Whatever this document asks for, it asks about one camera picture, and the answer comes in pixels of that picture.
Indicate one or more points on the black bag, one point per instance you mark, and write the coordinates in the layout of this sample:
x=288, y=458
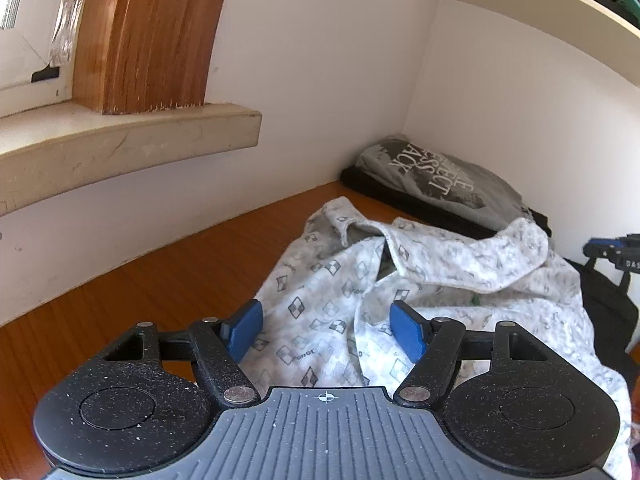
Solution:
x=605, y=305

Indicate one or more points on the grey printed folded t-shirt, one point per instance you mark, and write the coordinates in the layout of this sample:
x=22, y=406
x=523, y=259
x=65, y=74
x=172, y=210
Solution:
x=450, y=185

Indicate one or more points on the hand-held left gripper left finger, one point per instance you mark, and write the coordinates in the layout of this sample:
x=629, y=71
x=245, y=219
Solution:
x=245, y=330

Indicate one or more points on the white checker-print pajama garment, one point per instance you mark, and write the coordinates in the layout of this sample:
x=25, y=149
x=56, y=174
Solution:
x=325, y=280

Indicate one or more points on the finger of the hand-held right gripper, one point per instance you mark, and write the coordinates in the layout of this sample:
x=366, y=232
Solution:
x=602, y=247

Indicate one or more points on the beige stone window sill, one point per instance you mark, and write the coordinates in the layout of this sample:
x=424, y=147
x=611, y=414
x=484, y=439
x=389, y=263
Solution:
x=125, y=145

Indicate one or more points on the black folded garment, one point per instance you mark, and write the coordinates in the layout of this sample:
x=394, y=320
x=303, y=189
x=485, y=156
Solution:
x=400, y=200

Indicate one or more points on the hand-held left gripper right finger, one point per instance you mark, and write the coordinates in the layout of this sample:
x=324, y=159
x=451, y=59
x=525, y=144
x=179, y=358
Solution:
x=407, y=330

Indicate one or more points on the white window sash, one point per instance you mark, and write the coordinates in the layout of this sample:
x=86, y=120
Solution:
x=25, y=60

